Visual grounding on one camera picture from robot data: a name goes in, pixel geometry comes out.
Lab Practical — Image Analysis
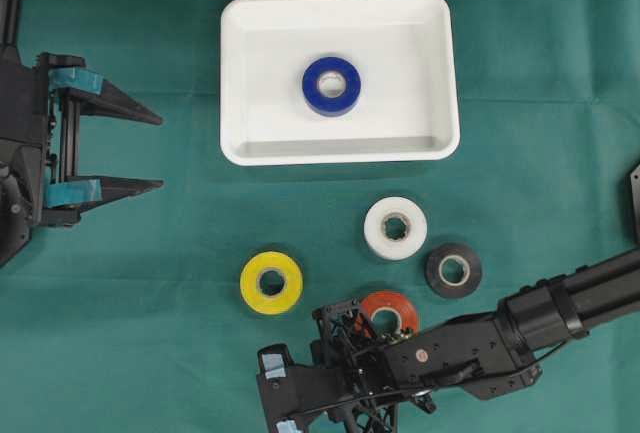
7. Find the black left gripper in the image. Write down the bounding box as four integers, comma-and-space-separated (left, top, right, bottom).
21, 53, 164, 227

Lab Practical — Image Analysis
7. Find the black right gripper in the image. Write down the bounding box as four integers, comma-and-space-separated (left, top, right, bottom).
309, 300, 430, 432

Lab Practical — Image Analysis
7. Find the blue tape roll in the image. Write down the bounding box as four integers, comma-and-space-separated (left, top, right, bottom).
301, 56, 361, 117

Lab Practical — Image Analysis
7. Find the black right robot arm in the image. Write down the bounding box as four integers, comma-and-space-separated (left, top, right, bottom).
305, 250, 639, 432

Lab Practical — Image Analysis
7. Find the red tape roll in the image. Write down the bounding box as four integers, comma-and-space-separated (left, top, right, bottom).
355, 290, 420, 340

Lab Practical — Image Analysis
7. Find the yellow tape roll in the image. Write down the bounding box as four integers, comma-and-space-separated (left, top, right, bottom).
240, 251, 303, 315

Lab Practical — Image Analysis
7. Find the black tape roll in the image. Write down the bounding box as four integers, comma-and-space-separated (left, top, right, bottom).
425, 242, 482, 299

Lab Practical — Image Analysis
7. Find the white tape roll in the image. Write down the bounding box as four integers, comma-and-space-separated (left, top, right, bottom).
363, 197, 428, 261

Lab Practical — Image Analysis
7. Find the white plastic case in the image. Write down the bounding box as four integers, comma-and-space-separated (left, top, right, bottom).
220, 0, 460, 166

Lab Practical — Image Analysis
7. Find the green table cloth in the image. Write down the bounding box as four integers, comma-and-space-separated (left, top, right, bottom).
1, 0, 639, 432

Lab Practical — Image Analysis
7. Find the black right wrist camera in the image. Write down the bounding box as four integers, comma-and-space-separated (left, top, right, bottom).
257, 344, 357, 432

